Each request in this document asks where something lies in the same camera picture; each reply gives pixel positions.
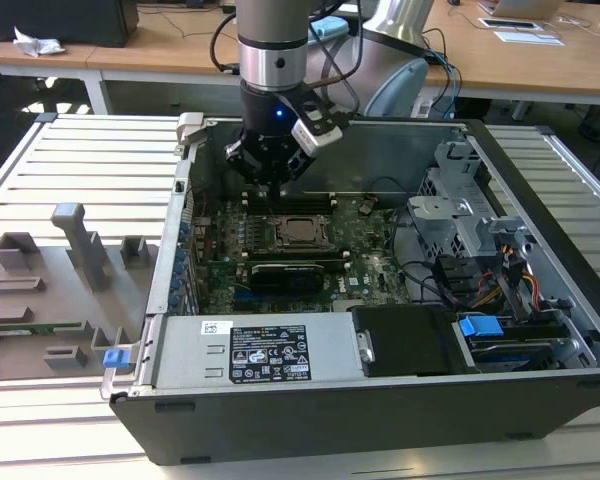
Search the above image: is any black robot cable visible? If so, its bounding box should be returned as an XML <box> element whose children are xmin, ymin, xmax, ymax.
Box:
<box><xmin>209</xmin><ymin>0</ymin><xmax>362</xmax><ymax>117</ymax></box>

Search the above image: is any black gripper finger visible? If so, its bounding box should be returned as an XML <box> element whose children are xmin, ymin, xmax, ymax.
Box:
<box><xmin>224</xmin><ymin>139</ymin><xmax>281</xmax><ymax>214</ymax></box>
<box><xmin>278</xmin><ymin>151</ymin><xmax>315</xmax><ymax>213</ymax></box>

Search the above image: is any blue cable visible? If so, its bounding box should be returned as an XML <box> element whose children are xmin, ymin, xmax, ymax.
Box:
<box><xmin>429</xmin><ymin>47</ymin><xmax>464</xmax><ymax>119</ymax></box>

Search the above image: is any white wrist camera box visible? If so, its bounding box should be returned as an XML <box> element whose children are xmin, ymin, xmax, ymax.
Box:
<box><xmin>289</xmin><ymin>99</ymin><xmax>344</xmax><ymax>155</ymax></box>

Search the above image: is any green motherboard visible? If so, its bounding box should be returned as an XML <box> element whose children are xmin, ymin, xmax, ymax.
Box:
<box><xmin>189</xmin><ymin>193</ymin><xmax>417</xmax><ymax>317</ymax></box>

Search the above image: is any black plastic shroud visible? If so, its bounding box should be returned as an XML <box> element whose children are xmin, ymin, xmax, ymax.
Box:
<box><xmin>352</xmin><ymin>305</ymin><xmax>455</xmax><ymax>377</ymax></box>

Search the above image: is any white paper sheet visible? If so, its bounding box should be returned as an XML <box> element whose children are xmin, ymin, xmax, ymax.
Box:
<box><xmin>493</xmin><ymin>29</ymin><xmax>565</xmax><ymax>47</ymax></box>

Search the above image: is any metal socket cover frame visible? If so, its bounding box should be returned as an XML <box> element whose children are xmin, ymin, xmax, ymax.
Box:
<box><xmin>274</xmin><ymin>214</ymin><xmax>339</xmax><ymax>251</ymax></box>

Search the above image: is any black internal cable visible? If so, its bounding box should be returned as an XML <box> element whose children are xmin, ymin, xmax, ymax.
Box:
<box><xmin>393</xmin><ymin>208</ymin><xmax>462</xmax><ymax>306</ymax></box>

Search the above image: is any white framed tablet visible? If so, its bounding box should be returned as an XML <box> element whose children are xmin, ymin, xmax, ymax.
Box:
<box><xmin>478</xmin><ymin>17</ymin><xmax>547</xmax><ymax>32</ymax></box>

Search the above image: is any black box on desk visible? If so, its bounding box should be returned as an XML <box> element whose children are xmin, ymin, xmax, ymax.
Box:
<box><xmin>0</xmin><ymin>0</ymin><xmax>140</xmax><ymax>49</ymax></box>

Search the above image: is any grey parts rack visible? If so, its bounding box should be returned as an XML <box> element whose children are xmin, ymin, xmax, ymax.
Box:
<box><xmin>0</xmin><ymin>202</ymin><xmax>162</xmax><ymax>386</ymax></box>

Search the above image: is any hard disk in blue carrier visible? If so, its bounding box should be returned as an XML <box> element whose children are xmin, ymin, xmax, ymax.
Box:
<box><xmin>452</xmin><ymin>312</ymin><xmax>572</xmax><ymax>374</ymax></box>

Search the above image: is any crumpled white paper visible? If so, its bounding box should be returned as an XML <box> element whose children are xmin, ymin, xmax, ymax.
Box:
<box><xmin>12</xmin><ymin>25</ymin><xmax>67</xmax><ymax>57</ymax></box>

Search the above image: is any black graphics card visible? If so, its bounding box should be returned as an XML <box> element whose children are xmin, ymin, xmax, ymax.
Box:
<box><xmin>249</xmin><ymin>261</ymin><xmax>326</xmax><ymax>297</ymax></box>

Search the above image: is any small square silver CPU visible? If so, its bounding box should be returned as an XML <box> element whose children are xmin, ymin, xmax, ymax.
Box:
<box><xmin>285</xmin><ymin>219</ymin><xmax>322</xmax><ymax>242</ymax></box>

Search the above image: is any orange yellow red wire bundle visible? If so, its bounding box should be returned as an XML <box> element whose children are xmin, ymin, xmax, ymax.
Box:
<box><xmin>473</xmin><ymin>243</ymin><xmax>540</xmax><ymax>312</ymax></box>

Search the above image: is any blue case latch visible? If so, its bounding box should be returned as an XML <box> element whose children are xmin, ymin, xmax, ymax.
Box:
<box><xmin>102</xmin><ymin>348</ymin><xmax>134</xmax><ymax>374</ymax></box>

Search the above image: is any thin black desk cable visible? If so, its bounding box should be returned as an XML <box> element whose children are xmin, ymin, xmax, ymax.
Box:
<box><xmin>138</xmin><ymin>3</ymin><xmax>237</xmax><ymax>40</ymax></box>

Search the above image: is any metal drive cage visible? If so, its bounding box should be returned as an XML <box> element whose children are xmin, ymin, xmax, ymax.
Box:
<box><xmin>407</xmin><ymin>139</ymin><xmax>536</xmax><ymax>262</ymax></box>

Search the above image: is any silver laptop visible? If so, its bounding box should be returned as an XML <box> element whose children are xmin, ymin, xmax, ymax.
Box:
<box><xmin>479</xmin><ymin>0</ymin><xmax>567</xmax><ymax>17</ymax></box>

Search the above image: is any silver power supply with label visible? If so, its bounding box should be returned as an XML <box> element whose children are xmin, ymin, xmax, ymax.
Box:
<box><xmin>152</xmin><ymin>313</ymin><xmax>367</xmax><ymax>391</ymax></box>

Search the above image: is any green RAM stick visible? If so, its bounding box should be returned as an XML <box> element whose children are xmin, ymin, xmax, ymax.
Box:
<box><xmin>0</xmin><ymin>323</ymin><xmax>84</xmax><ymax>338</ymax></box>

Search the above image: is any black open PC case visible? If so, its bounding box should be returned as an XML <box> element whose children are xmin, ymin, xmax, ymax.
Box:
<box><xmin>99</xmin><ymin>112</ymin><xmax>600</xmax><ymax>469</ymax></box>

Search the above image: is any black RAM slot bank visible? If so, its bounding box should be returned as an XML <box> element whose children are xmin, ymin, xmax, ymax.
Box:
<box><xmin>242</xmin><ymin>191</ymin><xmax>337</xmax><ymax>215</ymax></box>
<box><xmin>242</xmin><ymin>249</ymin><xmax>350</xmax><ymax>272</ymax></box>

